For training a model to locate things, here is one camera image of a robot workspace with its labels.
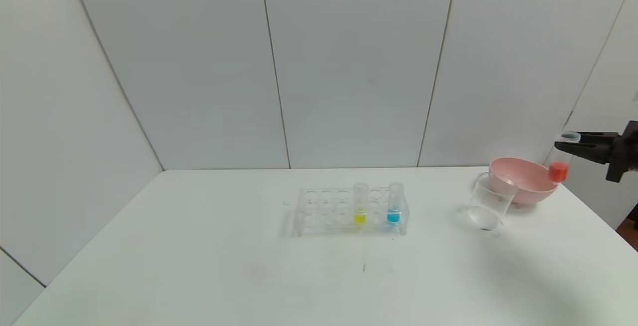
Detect pink bowl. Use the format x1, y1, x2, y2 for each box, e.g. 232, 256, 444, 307
488, 158, 559, 205

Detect clear glass beaker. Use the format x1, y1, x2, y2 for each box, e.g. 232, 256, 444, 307
467, 172, 519, 232

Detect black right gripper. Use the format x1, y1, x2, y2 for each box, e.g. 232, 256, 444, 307
554, 120, 638, 183

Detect test tube with blue pigment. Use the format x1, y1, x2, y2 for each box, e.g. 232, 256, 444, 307
388, 182, 404, 226

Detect clear acrylic test tube rack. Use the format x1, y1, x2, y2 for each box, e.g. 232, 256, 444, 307
294, 185, 410, 237

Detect test tube with red pigment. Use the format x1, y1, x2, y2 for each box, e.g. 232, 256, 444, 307
548, 131, 582, 184

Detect test tube with yellow pigment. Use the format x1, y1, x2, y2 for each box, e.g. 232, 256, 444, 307
353, 182, 369, 226

